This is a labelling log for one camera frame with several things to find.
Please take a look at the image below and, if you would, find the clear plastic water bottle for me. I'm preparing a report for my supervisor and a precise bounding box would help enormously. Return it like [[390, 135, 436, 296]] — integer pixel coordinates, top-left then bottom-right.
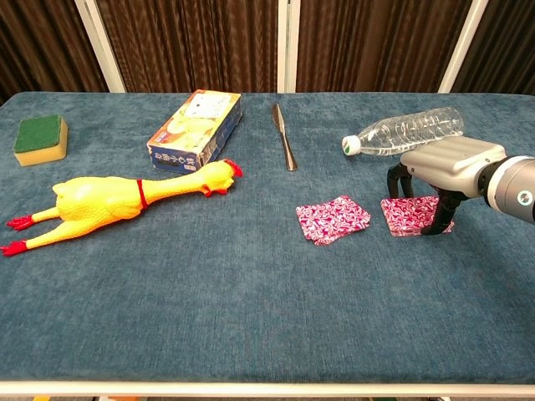
[[341, 105, 466, 159]]

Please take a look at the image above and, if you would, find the white upright frame post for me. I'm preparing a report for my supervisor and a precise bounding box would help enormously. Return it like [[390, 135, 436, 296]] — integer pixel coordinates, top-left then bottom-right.
[[277, 0, 301, 94]]

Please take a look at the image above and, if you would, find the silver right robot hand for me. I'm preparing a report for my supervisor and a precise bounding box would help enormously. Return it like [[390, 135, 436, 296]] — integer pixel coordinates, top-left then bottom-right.
[[385, 135, 508, 237]]

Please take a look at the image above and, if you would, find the white table edge rail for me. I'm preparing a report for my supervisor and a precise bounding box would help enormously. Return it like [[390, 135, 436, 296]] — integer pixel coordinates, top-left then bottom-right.
[[0, 378, 535, 398]]

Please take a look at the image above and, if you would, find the brown pleated curtain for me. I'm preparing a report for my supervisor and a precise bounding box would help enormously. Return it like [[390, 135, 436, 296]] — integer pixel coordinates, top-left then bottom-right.
[[0, 0, 535, 105]]

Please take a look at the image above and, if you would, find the green and yellow sponge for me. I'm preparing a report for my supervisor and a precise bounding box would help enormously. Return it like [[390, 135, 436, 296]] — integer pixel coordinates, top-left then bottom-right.
[[12, 114, 69, 168]]

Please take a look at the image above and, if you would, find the yellow rubber chicken toy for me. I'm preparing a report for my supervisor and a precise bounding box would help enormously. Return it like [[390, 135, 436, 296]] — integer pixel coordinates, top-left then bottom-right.
[[0, 158, 244, 257]]

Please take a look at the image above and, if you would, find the blue tablecloth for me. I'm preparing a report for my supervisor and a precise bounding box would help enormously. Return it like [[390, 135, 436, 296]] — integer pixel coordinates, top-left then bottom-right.
[[0, 91, 535, 384]]

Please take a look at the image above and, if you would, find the pink patterned card pile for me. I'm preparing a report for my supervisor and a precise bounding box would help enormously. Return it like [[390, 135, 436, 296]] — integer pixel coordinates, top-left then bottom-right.
[[380, 195, 456, 238], [295, 194, 372, 246]]

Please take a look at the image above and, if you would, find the metal table knife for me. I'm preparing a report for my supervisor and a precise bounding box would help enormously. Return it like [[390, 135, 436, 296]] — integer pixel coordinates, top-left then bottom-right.
[[272, 103, 298, 172]]

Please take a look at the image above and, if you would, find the blue printed cardboard box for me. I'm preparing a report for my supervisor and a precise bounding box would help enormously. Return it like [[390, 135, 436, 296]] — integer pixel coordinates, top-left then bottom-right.
[[145, 89, 243, 175]]

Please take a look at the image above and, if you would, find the white slanted frame post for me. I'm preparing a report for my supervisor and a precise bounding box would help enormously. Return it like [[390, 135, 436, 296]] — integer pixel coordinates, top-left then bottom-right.
[[74, 0, 127, 94], [437, 0, 490, 94]]

